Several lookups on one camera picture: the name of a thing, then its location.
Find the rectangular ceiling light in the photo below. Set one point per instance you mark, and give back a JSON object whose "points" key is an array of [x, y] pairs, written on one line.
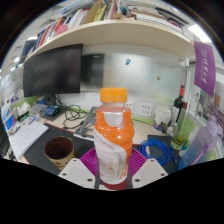
{"points": [[199, 32]]}

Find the grey metal laptop stand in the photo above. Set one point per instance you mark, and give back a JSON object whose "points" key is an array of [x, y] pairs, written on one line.
{"points": [[87, 128]]}

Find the orange-capped drink bottle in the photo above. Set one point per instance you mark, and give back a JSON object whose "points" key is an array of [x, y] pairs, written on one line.
{"points": [[113, 140]]}

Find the black red-edged desk mat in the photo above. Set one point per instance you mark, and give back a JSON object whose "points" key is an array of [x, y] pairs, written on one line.
{"points": [[36, 150]]}

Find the white ceramic jar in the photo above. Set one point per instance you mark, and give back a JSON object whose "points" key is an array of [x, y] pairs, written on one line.
{"points": [[162, 118]]}

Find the purple hanging banner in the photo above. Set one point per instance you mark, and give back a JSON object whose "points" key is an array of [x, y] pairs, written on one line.
{"points": [[205, 70]]}

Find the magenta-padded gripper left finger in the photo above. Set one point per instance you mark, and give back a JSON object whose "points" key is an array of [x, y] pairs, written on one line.
{"points": [[76, 171]]}

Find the group photo poster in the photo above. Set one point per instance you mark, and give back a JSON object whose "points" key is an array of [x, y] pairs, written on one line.
{"points": [[216, 113]]}

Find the small blue box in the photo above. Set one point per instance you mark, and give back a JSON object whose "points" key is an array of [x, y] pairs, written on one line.
{"points": [[52, 110]]}

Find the white open notebook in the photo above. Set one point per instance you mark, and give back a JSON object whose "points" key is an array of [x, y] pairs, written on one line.
{"points": [[26, 138]]}

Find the clear plastic box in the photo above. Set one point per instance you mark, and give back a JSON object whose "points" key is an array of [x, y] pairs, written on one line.
{"points": [[37, 111]]}

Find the purple sports water bottle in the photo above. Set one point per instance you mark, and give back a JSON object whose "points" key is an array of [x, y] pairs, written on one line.
{"points": [[200, 146]]}

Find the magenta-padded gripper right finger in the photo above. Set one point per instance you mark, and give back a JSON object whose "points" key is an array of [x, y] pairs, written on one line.
{"points": [[151, 171]]}

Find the black computer monitor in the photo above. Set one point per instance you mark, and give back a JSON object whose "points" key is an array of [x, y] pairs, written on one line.
{"points": [[53, 75]]}

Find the clear glass vase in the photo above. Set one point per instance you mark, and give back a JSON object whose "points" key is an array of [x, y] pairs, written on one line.
{"points": [[182, 133]]}

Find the white wall power outlet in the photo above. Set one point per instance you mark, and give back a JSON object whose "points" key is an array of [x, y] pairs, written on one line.
{"points": [[130, 106], [145, 109]]}

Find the beige shelf with books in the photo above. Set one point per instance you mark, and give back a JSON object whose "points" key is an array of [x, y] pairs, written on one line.
{"points": [[110, 33]]}

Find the dark wine bottle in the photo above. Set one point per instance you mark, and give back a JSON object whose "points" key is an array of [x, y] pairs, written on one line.
{"points": [[177, 106]]}

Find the patterned paper cup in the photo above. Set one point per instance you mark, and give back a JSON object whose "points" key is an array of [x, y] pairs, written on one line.
{"points": [[61, 160]]}

